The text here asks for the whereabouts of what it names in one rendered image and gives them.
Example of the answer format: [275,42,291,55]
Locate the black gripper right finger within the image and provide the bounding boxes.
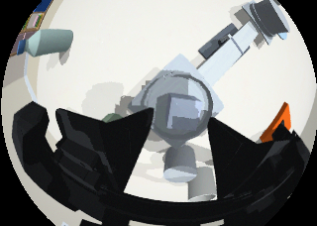
[207,118,289,199]

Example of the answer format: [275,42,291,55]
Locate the light blue round disc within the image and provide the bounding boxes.
[278,32,288,40]

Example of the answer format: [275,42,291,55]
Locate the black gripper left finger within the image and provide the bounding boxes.
[55,108,155,193]

